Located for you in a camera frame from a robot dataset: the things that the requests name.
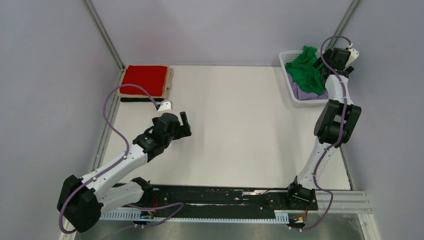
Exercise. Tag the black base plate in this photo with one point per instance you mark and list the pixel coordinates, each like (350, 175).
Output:
(217, 202)

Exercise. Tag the folded red t shirt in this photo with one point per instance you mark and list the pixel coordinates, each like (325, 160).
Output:
(150, 77)

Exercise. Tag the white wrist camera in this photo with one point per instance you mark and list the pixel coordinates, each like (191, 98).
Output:
(164, 106)
(354, 54)

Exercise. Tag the aluminium rail frame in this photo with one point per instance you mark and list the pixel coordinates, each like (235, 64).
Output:
(339, 202)

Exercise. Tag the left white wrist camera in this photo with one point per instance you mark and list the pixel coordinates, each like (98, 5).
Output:
(164, 106)

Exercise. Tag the white plastic basket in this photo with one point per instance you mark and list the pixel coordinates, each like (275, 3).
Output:
(289, 56)

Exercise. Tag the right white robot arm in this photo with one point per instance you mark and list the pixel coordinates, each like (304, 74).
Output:
(334, 126)

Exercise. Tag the green t shirt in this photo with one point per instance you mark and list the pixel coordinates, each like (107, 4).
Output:
(304, 73)

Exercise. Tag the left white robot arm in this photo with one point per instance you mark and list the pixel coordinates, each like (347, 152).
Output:
(83, 200)

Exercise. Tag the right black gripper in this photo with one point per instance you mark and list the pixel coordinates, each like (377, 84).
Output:
(327, 54)

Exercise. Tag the purple t shirt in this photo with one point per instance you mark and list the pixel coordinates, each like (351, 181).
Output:
(302, 95)

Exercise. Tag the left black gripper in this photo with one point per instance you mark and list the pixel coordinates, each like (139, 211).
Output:
(182, 130)

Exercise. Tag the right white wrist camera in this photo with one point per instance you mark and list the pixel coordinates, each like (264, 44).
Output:
(354, 54)

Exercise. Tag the folded black t shirt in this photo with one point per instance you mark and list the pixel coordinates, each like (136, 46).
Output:
(140, 100)

